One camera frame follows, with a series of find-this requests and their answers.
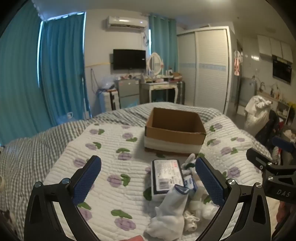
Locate grey mini fridge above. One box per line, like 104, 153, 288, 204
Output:
115, 79, 140, 109

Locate hanging wall cable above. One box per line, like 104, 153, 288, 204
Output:
90, 68, 99, 93

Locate white sock with blue trim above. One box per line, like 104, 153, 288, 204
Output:
145, 184, 190, 237

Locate blue curtain panel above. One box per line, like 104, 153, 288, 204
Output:
39, 13, 90, 121

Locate tissue packet with label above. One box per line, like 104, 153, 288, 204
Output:
150, 159, 185, 201

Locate white clothes pile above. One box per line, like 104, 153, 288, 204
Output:
245, 95, 273, 137

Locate white and black appliance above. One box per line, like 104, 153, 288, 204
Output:
98, 90, 119, 114

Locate black wall television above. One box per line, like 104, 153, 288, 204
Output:
113, 49, 147, 70

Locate small blue white packet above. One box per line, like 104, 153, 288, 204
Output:
183, 175, 198, 193

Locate white fluffy cloth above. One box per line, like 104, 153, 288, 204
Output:
190, 199, 220, 220

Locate white knit cloth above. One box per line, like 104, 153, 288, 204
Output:
181, 153, 197, 178

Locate grey suitcase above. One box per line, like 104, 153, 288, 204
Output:
177, 81, 185, 105

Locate small white sock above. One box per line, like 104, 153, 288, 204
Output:
183, 211, 200, 232

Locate black chair with clothes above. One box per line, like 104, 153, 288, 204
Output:
254, 110, 281, 149

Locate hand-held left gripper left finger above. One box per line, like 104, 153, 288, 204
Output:
24, 155, 102, 241

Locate white louvred wardrobe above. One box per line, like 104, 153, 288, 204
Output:
177, 27, 233, 114

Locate pink white hanging garment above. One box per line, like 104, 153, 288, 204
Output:
233, 50, 243, 76

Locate black range hood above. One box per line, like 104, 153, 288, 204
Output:
272, 55, 292, 84

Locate narrow blue curtain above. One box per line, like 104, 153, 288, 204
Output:
148, 14, 178, 77

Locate wide blue curtain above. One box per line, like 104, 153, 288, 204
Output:
0, 5, 52, 146

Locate white quilt with purple flowers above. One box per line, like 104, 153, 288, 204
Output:
43, 115, 273, 241

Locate white oval mirror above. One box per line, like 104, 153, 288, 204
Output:
146, 52, 163, 76

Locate cardboard box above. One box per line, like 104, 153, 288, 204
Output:
144, 107, 207, 158

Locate clear plastic bag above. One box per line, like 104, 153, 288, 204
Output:
100, 75, 116, 90

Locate grey washing machine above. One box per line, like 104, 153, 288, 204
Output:
239, 77, 258, 107

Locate white wall cabinets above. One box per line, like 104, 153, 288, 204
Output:
257, 35, 293, 63

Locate white dressing table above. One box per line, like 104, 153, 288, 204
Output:
139, 81, 179, 103

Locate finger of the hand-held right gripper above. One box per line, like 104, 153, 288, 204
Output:
272, 136, 296, 152
246, 148, 281, 173

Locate white air conditioner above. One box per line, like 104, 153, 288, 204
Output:
106, 16, 148, 30

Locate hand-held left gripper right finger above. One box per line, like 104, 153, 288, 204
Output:
195, 157, 271, 241

